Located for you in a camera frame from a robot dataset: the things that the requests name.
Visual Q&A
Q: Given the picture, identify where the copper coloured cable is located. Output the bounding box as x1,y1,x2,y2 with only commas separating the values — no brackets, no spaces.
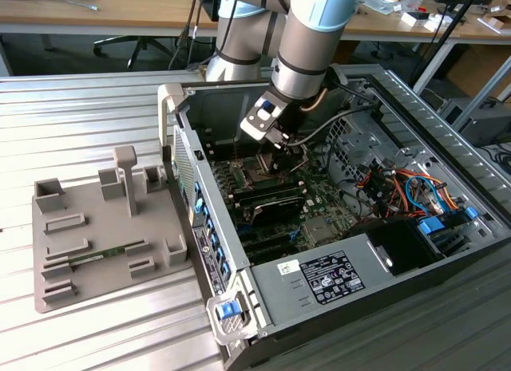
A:
299,85,329,113

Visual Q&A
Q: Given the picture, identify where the blue wire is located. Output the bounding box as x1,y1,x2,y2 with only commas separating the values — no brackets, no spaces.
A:
403,174,442,217

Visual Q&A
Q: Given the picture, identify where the black fan shroud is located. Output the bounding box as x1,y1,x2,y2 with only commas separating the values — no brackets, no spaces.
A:
350,218,445,279

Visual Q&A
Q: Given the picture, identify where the orange and red wire bundle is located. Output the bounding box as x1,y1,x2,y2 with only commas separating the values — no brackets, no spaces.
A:
356,163,468,220

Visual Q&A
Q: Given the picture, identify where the small white box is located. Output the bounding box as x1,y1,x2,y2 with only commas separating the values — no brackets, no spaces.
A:
401,10,431,29

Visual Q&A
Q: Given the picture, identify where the grey case corner handle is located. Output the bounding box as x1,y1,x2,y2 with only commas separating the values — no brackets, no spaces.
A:
205,289,259,345
157,83,189,149

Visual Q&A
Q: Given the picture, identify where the small cardboard box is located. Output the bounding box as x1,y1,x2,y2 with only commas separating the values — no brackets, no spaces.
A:
477,14,506,34

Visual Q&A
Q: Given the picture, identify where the black camera cable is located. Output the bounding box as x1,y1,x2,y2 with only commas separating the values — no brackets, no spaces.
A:
275,65,380,148

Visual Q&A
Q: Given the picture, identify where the green motherboard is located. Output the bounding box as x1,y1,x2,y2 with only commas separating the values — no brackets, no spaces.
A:
205,139,362,266

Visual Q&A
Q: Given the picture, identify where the black expansion slot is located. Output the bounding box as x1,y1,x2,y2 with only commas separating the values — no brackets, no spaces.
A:
239,227,299,251
244,239,303,264

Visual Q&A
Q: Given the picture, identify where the blue case latch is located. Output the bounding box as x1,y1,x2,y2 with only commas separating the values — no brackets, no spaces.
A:
214,302,237,321

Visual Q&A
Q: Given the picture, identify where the black monitor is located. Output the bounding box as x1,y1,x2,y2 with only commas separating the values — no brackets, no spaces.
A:
199,0,223,22

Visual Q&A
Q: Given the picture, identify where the blue disk carrier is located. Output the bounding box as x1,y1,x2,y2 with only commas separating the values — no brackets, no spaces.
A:
417,215,453,239

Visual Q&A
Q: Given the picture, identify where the silver chipset heatsink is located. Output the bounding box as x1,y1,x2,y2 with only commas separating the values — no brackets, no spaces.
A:
303,217,341,245

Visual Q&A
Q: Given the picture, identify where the grey computer box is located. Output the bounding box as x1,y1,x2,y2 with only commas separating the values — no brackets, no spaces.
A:
450,98,511,148

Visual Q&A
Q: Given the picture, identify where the black tripod pole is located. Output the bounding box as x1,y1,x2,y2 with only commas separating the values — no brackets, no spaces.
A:
410,0,486,84

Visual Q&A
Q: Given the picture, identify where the black RAM slot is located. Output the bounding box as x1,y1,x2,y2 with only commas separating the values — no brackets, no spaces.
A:
209,145,263,163
235,187,307,207
230,180,305,200
207,137,260,153

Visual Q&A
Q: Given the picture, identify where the grey power supply with label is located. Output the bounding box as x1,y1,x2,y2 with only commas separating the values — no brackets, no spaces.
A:
250,231,391,327

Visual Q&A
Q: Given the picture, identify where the black graphics card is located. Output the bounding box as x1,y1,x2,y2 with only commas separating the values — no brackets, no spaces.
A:
241,193,307,228

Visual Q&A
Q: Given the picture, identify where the grey parts rack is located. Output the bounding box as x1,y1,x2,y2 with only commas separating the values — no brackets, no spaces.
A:
30,145,192,315

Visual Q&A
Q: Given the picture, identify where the black office chair base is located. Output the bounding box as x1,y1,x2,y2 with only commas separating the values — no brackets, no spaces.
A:
92,34,179,72

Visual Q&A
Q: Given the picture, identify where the green RAM stick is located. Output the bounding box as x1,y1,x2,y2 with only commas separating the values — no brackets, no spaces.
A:
68,245,128,265

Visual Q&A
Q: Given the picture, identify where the black hanging cable with plug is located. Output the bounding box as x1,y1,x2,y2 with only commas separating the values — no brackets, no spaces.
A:
169,0,204,71

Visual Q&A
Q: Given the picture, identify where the metal drive cage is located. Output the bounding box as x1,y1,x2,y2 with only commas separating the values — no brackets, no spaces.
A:
323,87,402,180

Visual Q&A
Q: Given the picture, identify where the wooden desk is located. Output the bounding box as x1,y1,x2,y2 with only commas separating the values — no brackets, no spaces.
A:
0,0,511,45

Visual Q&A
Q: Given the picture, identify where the CPU socket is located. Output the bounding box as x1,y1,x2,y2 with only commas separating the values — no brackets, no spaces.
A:
235,154,287,191

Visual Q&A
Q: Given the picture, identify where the open grey PC case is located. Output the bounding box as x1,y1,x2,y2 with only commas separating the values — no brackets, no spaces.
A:
157,63,511,371

